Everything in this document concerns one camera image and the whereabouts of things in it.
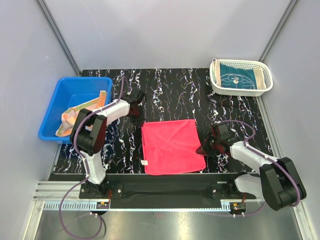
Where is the pink towel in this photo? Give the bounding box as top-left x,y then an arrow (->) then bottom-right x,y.
141,119 -> 206,176

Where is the teal beige Doraemon towel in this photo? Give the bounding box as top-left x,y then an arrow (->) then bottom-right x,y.
212,59 -> 267,90

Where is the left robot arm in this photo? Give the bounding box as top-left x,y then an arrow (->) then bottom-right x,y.
69,88 -> 146,199

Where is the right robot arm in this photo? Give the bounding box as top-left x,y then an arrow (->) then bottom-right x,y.
196,120 -> 307,211

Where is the white perforated basket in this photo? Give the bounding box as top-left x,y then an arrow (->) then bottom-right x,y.
209,58 -> 274,97

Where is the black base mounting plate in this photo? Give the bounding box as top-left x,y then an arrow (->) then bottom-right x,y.
79,173 -> 255,211

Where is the blue plastic bin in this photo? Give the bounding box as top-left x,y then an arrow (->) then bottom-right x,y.
38,76 -> 113,144

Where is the orange patterned towel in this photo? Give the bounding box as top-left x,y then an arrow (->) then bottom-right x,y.
55,90 -> 109,138

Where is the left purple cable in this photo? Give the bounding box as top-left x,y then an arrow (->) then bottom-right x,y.
58,76 -> 133,238

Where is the purple cable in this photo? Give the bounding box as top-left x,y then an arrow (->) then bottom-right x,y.
222,119 -> 302,217
58,76 -> 133,238

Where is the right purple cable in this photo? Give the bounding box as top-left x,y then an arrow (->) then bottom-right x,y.
222,119 -> 302,217

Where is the aluminium rail profile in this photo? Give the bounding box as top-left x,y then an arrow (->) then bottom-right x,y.
33,181 -> 306,202

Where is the left aluminium frame post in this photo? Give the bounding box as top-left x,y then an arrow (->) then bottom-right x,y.
35,0 -> 82,76

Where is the aluminium frame post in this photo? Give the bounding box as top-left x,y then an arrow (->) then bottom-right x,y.
35,0 -> 82,76
259,0 -> 300,63

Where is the white cable duct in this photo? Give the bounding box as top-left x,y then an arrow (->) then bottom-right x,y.
44,200 -> 231,212

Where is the right aluminium frame post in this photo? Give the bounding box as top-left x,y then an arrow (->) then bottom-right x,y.
259,0 -> 300,63

